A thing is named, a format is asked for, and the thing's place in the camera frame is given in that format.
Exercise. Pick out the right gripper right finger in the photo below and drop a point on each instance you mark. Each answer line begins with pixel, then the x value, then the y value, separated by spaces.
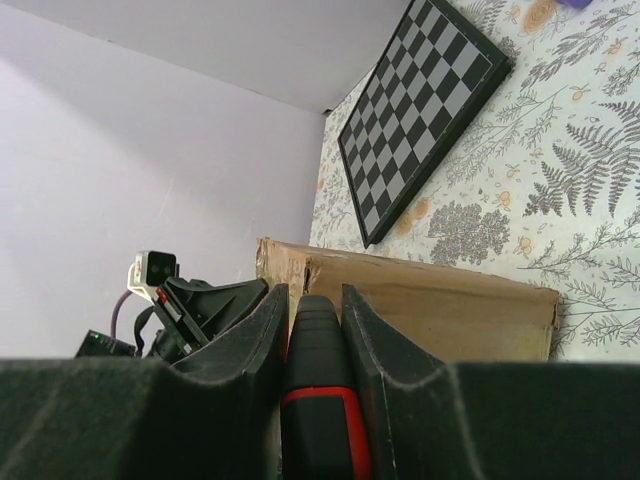
pixel 429 419

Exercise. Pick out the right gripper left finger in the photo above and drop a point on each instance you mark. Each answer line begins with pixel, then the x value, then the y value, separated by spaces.
pixel 210 416

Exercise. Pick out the brown taped cardboard box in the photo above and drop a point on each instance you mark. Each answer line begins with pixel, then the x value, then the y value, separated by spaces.
pixel 452 313

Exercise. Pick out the red black utility knife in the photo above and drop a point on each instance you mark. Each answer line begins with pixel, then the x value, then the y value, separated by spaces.
pixel 323 433

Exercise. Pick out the black white checkerboard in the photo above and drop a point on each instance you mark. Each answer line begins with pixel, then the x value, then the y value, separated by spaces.
pixel 433 78

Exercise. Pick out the purple cylindrical handle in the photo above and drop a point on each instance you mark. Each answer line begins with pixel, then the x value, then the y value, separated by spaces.
pixel 575 4

